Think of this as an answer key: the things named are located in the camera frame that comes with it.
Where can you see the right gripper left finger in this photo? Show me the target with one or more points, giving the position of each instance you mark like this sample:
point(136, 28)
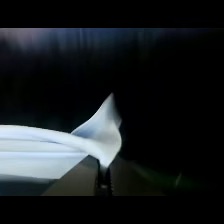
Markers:
point(99, 181)

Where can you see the white garment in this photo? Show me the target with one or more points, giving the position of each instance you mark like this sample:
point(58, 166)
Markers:
point(50, 150)

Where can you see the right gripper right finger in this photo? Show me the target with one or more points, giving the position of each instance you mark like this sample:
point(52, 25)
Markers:
point(108, 183)

